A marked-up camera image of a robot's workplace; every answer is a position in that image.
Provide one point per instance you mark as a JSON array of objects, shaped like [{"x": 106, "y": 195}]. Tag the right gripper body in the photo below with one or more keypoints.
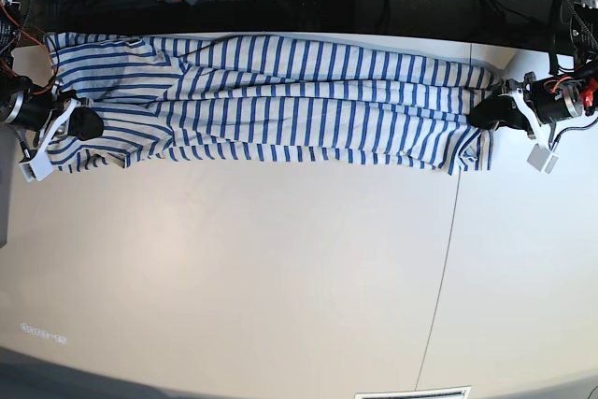
[{"x": 22, "y": 107}]

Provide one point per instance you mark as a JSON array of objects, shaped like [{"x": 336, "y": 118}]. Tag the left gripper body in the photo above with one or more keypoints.
[{"x": 557, "y": 98}]

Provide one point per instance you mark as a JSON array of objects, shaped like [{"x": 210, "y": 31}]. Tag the blue white striped T-shirt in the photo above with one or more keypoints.
[{"x": 268, "y": 99}]

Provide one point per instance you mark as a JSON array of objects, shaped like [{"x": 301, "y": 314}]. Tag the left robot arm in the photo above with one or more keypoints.
[{"x": 583, "y": 36}]

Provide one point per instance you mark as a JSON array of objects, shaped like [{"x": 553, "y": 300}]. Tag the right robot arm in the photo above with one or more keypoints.
[{"x": 14, "y": 17}]

